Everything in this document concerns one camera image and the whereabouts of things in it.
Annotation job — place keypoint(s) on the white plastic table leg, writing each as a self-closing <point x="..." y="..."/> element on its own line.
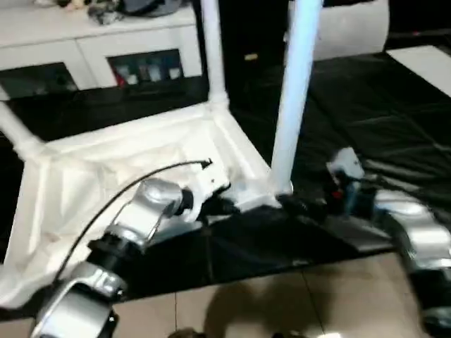
<point x="296" y="88"/>
<point x="215" y="53"/>
<point x="14" y="123"/>

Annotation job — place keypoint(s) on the white plastic table top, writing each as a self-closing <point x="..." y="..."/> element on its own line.
<point x="105" y="158"/>

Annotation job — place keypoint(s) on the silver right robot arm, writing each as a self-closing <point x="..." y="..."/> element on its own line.
<point x="415" y="225"/>

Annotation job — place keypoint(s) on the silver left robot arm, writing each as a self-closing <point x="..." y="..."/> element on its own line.
<point x="155" y="197"/>

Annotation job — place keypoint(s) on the black work mat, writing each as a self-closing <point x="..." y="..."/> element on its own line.
<point x="370" y="116"/>

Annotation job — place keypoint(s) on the white flat board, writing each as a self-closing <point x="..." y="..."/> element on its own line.
<point x="423" y="63"/>

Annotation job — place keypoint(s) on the grey cushion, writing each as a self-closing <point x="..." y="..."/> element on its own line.
<point x="352" y="35"/>

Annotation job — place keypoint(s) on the black box with yellow label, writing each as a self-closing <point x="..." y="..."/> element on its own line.
<point x="253" y="35"/>

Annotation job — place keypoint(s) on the grey rounded device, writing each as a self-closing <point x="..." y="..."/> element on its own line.
<point x="151" y="7"/>

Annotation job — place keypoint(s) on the dark tangled small object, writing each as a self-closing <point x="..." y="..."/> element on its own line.
<point x="104" y="14"/>

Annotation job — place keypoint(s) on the white cabinet with glass doors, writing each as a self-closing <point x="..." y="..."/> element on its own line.
<point x="53" y="31"/>

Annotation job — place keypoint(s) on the pale small toy figure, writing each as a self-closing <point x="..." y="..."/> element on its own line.
<point x="77" y="3"/>

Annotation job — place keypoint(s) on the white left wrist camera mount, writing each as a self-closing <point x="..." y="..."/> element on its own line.
<point x="208" y="183"/>

